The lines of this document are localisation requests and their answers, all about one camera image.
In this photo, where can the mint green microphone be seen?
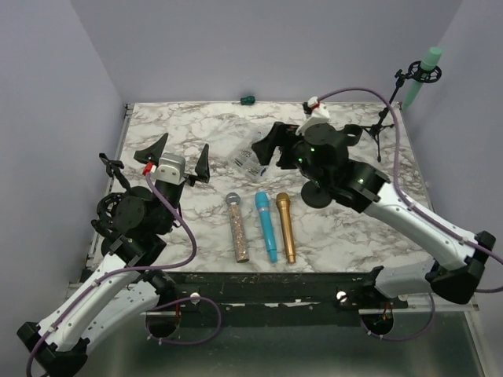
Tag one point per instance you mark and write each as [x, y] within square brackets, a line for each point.
[423, 72]

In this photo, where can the aluminium frame rail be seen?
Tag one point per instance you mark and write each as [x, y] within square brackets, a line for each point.
[413, 303]

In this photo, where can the clear plastic packet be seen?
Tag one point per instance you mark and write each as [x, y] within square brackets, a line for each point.
[244, 160]

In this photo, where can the black tripod microphone stand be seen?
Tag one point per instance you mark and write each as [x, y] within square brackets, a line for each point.
[374, 130]

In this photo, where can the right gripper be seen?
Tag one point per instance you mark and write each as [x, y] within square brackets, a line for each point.
[282, 135]

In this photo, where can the green handled screwdriver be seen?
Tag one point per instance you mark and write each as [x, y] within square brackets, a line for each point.
[248, 100]

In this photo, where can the silver mesh head microphone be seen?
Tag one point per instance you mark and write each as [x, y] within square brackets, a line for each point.
[237, 227]

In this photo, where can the blue microphone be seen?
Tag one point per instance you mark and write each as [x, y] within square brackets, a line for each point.
[262, 204]

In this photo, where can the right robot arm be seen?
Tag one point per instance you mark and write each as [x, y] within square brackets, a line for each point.
[457, 260]

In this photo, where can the black shock mount desk stand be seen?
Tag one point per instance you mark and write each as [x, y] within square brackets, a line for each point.
[107, 226]

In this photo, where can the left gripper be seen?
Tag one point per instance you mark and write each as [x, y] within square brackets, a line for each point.
[153, 154]

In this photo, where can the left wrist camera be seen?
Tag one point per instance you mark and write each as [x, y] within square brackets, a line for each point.
[168, 167]

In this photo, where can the gold microphone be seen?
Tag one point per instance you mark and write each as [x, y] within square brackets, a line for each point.
[283, 206]

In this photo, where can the black stand holding silver microphone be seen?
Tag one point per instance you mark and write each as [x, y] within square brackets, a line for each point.
[324, 159]

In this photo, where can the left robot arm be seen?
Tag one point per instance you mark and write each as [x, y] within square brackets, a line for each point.
[126, 282]

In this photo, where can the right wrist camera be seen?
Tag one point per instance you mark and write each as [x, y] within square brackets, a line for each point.
[316, 113]

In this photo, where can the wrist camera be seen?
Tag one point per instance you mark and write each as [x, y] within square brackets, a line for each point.
[168, 167]
[316, 113]

